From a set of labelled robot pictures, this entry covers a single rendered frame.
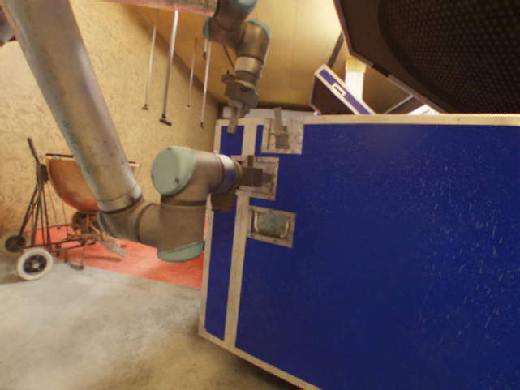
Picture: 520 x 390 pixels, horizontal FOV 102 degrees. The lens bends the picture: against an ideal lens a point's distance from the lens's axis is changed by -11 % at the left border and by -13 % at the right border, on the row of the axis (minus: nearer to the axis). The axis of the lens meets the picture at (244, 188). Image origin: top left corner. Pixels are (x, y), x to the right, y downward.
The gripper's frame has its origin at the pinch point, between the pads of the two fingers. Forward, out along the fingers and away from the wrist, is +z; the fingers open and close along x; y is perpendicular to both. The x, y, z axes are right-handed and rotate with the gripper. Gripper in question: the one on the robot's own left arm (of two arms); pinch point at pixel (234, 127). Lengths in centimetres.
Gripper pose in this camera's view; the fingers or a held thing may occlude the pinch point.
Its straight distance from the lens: 81.5
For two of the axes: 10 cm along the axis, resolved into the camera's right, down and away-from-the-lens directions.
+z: -2.4, 9.6, 1.4
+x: 5.2, 0.0, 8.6
